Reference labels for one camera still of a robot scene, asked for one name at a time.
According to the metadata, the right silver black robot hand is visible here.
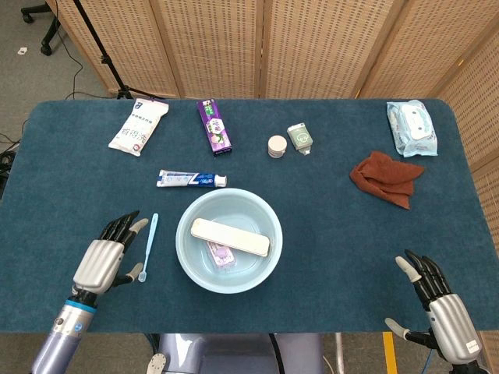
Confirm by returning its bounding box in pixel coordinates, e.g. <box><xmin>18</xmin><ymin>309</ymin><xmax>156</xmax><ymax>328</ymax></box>
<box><xmin>384</xmin><ymin>249</ymin><xmax>483</xmax><ymax>365</ymax></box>

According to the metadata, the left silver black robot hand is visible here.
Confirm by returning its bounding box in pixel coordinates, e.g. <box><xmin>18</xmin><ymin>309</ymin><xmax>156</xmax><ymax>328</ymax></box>
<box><xmin>72</xmin><ymin>210</ymin><xmax>150</xmax><ymax>295</ymax></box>

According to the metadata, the light blue plastic basin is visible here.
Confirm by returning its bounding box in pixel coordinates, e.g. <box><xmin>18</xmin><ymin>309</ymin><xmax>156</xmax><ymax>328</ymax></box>
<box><xmin>175</xmin><ymin>188</ymin><xmax>284</xmax><ymax>295</ymax></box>

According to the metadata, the purple floss pick box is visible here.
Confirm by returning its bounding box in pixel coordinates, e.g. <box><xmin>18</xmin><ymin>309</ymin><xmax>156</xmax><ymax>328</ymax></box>
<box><xmin>205</xmin><ymin>240</ymin><xmax>238</xmax><ymax>270</ymax></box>

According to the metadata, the white blue toothpaste tube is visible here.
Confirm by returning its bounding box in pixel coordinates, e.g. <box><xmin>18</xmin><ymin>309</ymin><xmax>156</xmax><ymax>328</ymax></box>
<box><xmin>156</xmin><ymin>168</ymin><xmax>228</xmax><ymax>189</ymax></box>

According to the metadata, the cream pink toothbrush case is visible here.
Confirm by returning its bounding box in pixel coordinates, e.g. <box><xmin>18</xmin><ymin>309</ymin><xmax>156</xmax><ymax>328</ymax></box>
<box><xmin>189</xmin><ymin>217</ymin><xmax>271</xmax><ymax>257</ymax></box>

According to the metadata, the light blue toothbrush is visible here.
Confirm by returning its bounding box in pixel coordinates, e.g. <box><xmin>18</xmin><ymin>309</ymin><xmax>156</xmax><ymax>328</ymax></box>
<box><xmin>137</xmin><ymin>213</ymin><xmax>160</xmax><ymax>283</ymax></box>

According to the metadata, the yellow floor tape strip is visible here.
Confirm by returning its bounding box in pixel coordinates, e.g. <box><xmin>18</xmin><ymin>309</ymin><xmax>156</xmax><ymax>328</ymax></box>
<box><xmin>383</xmin><ymin>331</ymin><xmax>398</xmax><ymax>374</ymax></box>

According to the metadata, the dark blue table cloth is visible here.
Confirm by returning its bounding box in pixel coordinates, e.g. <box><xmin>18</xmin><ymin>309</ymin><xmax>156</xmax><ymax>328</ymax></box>
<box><xmin>0</xmin><ymin>99</ymin><xmax>499</xmax><ymax>335</ymax></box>

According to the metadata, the white cloth packet bag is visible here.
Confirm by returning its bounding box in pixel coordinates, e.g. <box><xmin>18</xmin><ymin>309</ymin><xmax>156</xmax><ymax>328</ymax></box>
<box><xmin>108</xmin><ymin>97</ymin><xmax>170</xmax><ymax>157</ymax></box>

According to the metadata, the grey-blue robot torso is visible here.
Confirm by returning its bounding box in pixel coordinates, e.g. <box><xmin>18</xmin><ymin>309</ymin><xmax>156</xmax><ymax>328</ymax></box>
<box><xmin>147</xmin><ymin>333</ymin><xmax>324</xmax><ymax>374</ymax></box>

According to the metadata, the brown towel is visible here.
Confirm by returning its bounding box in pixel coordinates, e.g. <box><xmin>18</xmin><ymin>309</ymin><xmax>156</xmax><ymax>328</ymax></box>
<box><xmin>349</xmin><ymin>150</ymin><xmax>426</xmax><ymax>210</ymax></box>

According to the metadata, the purple toothpaste carton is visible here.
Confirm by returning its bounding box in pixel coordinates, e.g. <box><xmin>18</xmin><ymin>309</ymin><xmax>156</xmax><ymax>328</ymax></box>
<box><xmin>196</xmin><ymin>98</ymin><xmax>233</xmax><ymax>157</ymax></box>

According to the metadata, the light blue wet wipes pack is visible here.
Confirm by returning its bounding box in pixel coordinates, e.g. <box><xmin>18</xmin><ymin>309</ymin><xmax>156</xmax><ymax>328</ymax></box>
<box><xmin>386</xmin><ymin>99</ymin><xmax>439</xmax><ymax>158</ymax></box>

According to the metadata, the black tripod stand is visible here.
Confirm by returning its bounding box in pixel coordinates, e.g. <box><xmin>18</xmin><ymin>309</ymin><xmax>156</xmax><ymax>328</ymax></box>
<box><xmin>72</xmin><ymin>0</ymin><xmax>167</xmax><ymax>101</ymax></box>

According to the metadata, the small cream jar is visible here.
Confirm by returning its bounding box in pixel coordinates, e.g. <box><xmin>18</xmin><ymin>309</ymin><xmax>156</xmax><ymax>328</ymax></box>
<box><xmin>267</xmin><ymin>134</ymin><xmax>288</xmax><ymax>160</ymax></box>

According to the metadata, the black office chair base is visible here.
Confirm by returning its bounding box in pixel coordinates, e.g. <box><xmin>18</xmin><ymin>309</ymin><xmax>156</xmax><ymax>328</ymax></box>
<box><xmin>21</xmin><ymin>0</ymin><xmax>62</xmax><ymax>56</ymax></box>

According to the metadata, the small green soap box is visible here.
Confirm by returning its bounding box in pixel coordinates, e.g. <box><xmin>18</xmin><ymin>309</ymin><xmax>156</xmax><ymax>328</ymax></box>
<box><xmin>286</xmin><ymin>122</ymin><xmax>314</xmax><ymax>156</ymax></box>

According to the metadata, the woven folding screen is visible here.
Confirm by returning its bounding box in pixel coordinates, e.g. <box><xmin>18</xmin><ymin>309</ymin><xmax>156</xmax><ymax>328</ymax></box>
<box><xmin>45</xmin><ymin>0</ymin><xmax>499</xmax><ymax>254</ymax></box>

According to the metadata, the black floor cable bundle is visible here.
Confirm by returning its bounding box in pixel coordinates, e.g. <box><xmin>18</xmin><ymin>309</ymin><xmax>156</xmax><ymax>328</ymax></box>
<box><xmin>0</xmin><ymin>132</ymin><xmax>20</xmax><ymax>196</ymax></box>

